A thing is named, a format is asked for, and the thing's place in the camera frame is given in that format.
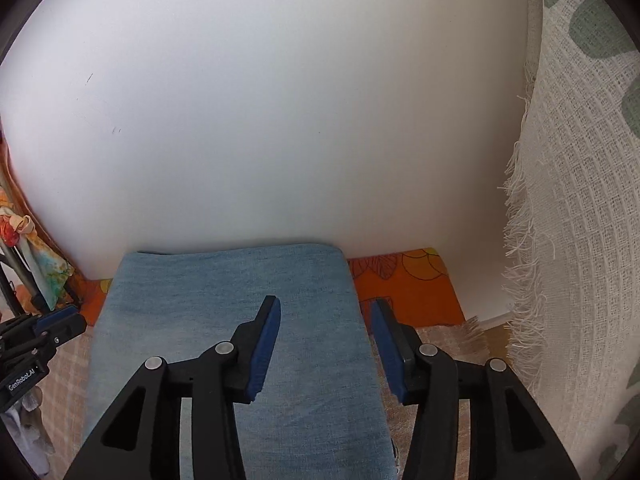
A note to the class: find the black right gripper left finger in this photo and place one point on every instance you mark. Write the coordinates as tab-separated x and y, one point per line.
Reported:
138	436

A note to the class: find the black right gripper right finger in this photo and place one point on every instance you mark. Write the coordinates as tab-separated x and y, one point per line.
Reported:
510	436

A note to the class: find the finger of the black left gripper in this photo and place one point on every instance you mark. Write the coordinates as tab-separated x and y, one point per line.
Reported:
61	326

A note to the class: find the left hand in white glove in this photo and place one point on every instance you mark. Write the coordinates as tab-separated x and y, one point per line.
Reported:
24	422

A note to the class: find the orange floral fabric scarf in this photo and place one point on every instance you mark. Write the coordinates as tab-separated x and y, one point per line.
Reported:
41	270

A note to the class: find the folded silver black tripod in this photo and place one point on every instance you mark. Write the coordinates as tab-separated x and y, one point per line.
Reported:
18	285

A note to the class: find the beige plaid bed blanket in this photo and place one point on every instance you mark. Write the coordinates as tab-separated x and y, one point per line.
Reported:
64	390

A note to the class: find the orange floral bed sheet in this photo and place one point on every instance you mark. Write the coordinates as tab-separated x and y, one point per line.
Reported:
416	283

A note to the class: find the white green leaf pillow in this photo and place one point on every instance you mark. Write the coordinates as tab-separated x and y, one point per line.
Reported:
572	236

